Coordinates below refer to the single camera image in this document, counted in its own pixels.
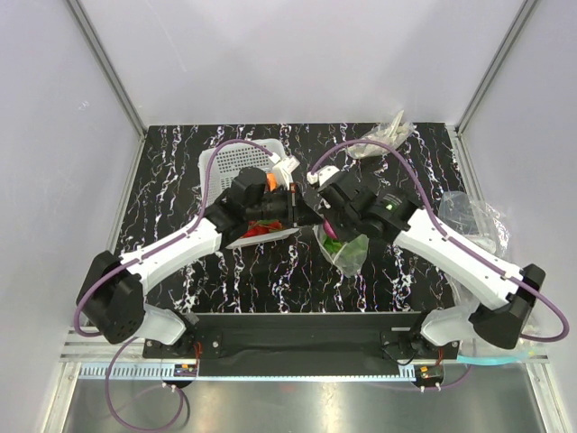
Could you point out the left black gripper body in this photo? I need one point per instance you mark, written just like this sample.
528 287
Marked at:
282 207

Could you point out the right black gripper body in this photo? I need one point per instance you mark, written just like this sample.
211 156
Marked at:
343 223

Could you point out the purple onion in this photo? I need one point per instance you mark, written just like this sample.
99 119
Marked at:
330 232

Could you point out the green lettuce head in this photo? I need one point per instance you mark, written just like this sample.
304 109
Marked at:
349 256

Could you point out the zip bag with white slices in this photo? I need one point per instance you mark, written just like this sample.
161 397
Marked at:
320 236

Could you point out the white perforated plastic basket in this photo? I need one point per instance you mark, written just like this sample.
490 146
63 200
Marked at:
229 161

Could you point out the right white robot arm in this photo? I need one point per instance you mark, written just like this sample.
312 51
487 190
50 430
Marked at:
500 308

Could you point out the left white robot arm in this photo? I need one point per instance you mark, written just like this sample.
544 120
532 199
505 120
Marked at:
112 296

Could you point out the back bag of slices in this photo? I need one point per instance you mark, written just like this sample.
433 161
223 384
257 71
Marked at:
393 133

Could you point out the blue-zip bag of slices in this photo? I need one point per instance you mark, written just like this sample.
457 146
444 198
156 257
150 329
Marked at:
474 350

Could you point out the orange papaya slice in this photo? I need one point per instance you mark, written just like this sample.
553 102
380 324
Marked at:
272 183

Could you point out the red cherry bunch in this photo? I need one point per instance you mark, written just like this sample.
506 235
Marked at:
262 227

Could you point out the crumpled clear bags pile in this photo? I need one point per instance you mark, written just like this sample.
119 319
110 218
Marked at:
478 221

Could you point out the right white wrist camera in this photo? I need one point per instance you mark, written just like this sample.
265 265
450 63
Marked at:
322 176

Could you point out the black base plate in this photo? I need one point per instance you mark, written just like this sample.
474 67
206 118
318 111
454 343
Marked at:
223 335

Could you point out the white slotted cable duct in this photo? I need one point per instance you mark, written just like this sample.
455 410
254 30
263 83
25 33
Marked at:
209 371

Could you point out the right aluminium frame post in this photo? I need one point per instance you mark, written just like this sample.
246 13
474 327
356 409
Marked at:
517 26

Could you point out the aluminium frame post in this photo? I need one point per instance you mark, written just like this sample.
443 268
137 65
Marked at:
104 62
517 26

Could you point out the left aluminium frame post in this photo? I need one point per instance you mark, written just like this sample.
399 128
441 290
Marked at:
104 62

